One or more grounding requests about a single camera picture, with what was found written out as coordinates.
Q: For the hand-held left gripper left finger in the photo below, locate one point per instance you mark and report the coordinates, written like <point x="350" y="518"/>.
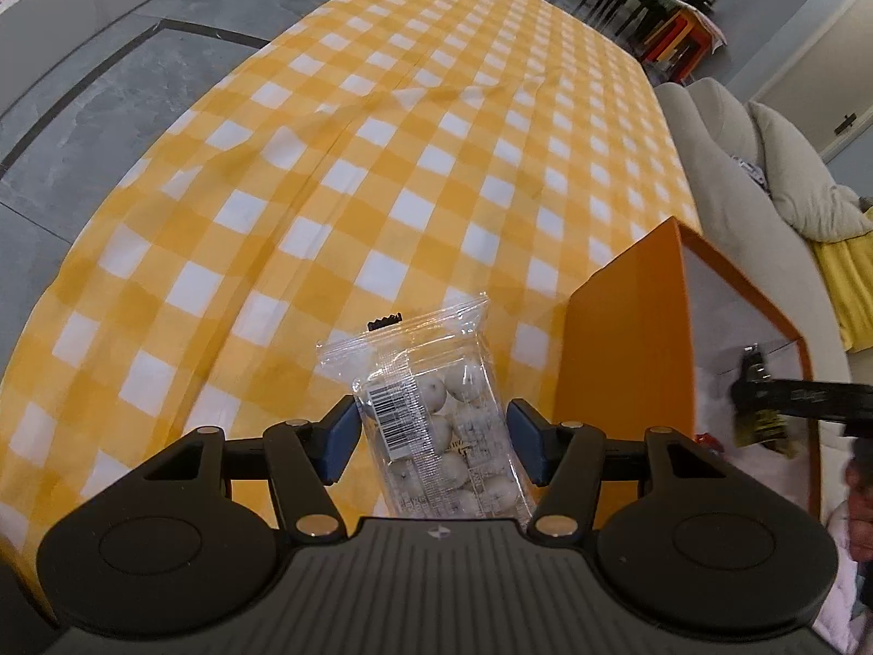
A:
<point x="337" y="440"/>

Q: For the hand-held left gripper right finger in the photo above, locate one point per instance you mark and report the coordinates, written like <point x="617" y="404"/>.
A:
<point x="526" y="440"/>

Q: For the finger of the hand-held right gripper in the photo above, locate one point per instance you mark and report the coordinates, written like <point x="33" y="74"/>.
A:
<point x="808" y="397"/>

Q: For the dark snack packet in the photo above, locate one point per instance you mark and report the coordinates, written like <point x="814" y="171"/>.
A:
<point x="764" y="426"/>

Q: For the clear packet of white balls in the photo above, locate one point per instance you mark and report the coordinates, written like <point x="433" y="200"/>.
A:
<point x="436" y="416"/>

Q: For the orange cardboard box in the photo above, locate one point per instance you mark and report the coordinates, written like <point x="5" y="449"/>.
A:
<point x="627" y="355"/>

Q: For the yellow cushion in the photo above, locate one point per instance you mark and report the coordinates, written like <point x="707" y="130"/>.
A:
<point x="849" y="286"/>

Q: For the black serrated wrapper piece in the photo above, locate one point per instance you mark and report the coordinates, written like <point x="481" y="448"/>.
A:
<point x="384" y="321"/>

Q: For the beige cushion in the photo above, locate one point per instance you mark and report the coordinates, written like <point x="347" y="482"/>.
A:
<point x="805" y="177"/>

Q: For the small grey object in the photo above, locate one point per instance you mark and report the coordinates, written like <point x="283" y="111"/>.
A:
<point x="750" y="168"/>

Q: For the beige sofa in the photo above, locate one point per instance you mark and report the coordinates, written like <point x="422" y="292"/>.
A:
<point x="723" y="170"/>

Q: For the yellow checkered tablecloth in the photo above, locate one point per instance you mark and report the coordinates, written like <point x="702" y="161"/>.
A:
<point x="341" y="150"/>

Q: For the white door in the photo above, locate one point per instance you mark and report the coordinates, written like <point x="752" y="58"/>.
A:
<point x="818" y="75"/>

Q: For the orange stool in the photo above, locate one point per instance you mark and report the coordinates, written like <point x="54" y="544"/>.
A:
<point x="685" y="41"/>

